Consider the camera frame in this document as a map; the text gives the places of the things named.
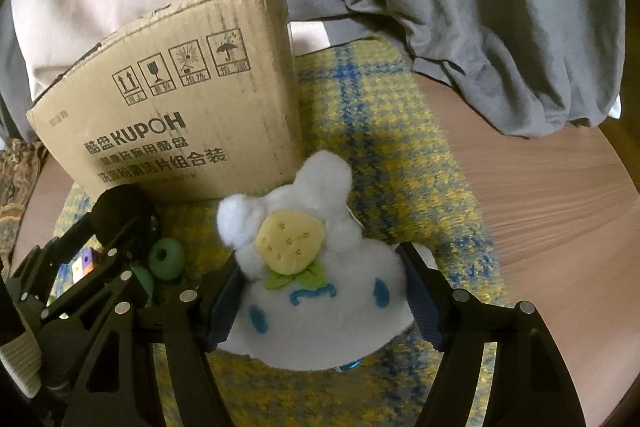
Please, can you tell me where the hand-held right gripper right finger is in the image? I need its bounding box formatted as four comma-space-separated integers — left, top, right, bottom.
397, 243, 586, 427

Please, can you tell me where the black round object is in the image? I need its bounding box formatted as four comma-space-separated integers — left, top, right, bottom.
92, 187, 161, 249

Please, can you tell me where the brown patterned cloth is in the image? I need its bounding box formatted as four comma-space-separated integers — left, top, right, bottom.
0, 139, 48, 258

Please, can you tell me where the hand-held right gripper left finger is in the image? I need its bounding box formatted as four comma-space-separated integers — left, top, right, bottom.
65, 263, 244, 427

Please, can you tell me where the green ring toy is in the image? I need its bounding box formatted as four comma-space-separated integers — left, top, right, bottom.
147, 238, 185, 282

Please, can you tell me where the yellow blue plaid mat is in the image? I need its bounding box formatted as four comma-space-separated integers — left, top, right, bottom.
52, 36, 503, 427

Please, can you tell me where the brown cardboard box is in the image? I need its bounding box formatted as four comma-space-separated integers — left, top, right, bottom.
26, 0, 301, 206

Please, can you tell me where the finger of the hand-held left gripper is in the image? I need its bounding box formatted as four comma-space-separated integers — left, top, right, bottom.
42, 222, 161, 323
7, 212, 101, 295

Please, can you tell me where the multicoloured toy cube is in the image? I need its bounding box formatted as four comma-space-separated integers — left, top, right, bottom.
57, 248, 98, 282

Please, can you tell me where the white plush toy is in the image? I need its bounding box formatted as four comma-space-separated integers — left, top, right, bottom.
216, 149, 438, 370

